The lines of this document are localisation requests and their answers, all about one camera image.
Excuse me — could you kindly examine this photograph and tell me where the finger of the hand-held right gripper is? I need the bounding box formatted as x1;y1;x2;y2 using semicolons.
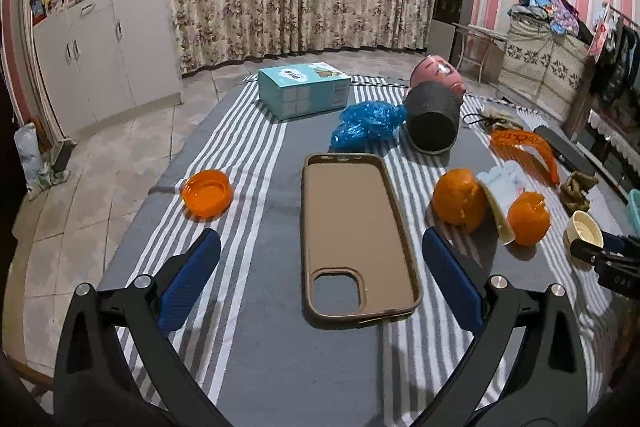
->
570;238;612;269
601;232;640;255

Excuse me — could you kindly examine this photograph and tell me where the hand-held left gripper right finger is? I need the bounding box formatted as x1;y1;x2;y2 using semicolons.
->
415;227;588;427

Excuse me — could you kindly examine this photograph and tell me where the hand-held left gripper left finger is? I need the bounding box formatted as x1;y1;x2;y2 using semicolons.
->
54;228;236;427

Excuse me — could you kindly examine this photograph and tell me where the small cream cup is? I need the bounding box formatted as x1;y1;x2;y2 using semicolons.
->
563;210;606;258

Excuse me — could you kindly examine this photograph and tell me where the black ribbed bin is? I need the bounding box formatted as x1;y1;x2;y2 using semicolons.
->
404;81;462;156

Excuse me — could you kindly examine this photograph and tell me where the teal basket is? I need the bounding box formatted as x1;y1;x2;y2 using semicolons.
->
625;189;640;233

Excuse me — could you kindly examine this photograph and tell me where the olive cloth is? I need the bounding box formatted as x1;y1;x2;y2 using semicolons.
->
559;172;600;212

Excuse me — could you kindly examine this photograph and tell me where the right orange fruit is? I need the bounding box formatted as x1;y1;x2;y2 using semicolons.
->
507;191;552;248

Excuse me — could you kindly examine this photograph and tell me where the orange fruit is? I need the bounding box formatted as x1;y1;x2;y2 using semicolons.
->
507;191;552;248
431;168;488;233

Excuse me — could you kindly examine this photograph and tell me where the left orange fruit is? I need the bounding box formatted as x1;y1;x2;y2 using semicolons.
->
431;168;488;233

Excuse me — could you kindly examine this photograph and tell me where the orange plastic lid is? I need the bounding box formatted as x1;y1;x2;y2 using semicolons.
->
181;169;235;220

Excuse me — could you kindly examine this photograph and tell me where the dark low table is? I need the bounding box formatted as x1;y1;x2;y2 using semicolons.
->
565;107;640;202

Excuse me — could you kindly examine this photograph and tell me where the grey white striped cloth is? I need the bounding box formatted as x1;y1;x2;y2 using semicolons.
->
95;74;631;427

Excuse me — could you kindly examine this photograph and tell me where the black flat bar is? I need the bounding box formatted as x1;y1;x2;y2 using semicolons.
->
532;125;618;180

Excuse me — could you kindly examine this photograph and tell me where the brown phone case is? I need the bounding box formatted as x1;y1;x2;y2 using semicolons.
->
301;152;423;332

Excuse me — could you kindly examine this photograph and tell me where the orange plastic comb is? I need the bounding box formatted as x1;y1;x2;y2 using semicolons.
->
490;128;561;188

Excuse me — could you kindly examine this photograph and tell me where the blue plastic bag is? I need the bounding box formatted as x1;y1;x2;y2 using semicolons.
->
330;103;410;152

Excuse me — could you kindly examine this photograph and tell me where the clothes rack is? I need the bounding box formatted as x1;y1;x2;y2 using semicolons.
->
590;4;640;108

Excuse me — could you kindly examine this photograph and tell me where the patterned cloth covered furniture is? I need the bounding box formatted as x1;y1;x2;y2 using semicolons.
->
497;14;593;118

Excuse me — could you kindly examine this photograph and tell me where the pink round container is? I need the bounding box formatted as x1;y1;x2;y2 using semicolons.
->
410;55;466;100

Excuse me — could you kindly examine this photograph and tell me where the light blue cardboard box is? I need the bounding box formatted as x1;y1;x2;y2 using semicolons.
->
257;63;352;122

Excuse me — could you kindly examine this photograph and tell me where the metal stool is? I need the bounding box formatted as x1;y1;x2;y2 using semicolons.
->
452;23;508;85

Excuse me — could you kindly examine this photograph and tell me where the white cabinet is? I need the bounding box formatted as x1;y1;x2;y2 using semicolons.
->
32;0;183;140

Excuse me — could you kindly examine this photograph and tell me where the pile of clothes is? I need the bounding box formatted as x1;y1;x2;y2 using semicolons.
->
509;0;581;38

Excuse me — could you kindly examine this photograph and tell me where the water dispenser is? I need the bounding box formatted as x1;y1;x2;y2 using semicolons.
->
427;0;476;65

